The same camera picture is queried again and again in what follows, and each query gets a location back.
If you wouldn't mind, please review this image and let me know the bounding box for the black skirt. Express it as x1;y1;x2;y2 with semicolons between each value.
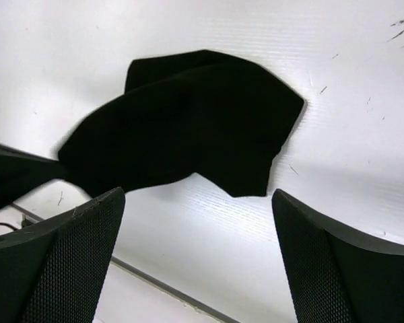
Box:
57;50;304;197

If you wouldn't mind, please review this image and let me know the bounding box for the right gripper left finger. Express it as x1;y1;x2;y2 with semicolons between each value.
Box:
0;188;125;323

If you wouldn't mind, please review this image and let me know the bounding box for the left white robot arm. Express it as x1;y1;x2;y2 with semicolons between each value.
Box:
0;144;66;210

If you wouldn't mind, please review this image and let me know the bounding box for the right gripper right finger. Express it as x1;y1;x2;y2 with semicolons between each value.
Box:
271;189;404;322

